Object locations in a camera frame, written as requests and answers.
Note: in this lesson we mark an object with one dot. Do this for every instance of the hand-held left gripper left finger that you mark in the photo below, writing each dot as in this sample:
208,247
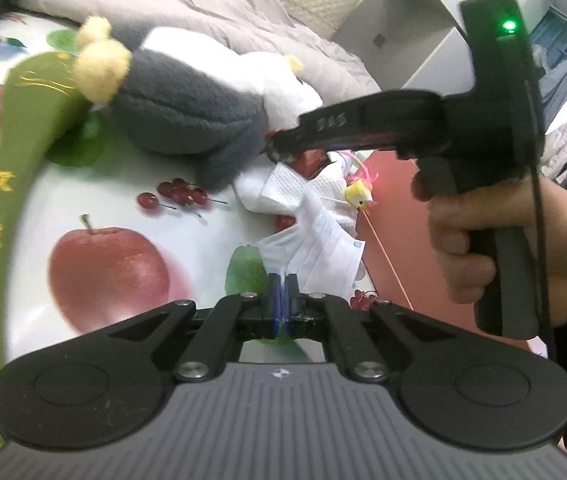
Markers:
276,307

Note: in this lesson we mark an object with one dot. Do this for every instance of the grey duvet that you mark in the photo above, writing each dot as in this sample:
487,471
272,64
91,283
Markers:
213,15

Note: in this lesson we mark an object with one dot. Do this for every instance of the yellow chick pink feather toy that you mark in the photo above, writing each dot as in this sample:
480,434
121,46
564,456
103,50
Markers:
358,194

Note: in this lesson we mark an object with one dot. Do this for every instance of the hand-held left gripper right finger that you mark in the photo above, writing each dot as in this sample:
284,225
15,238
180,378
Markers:
291,307

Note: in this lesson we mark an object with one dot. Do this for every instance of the grey wall switch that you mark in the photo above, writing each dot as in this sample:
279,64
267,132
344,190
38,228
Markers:
378,41

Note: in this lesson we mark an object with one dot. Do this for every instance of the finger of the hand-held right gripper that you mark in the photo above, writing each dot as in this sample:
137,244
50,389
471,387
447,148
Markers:
283,142

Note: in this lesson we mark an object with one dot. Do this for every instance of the white textured cloth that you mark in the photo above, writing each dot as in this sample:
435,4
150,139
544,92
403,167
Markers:
283,185

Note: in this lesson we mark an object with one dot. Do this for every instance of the blue curtain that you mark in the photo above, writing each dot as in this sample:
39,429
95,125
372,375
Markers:
563,75

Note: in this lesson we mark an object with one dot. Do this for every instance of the white blue face mask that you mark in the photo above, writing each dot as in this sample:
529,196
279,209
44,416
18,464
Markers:
323,255

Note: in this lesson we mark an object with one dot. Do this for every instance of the green embroidered massage stick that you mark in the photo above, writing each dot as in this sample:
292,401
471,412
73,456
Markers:
8,170

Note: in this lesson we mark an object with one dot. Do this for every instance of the grey white penguin plush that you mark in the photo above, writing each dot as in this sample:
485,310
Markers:
188,110

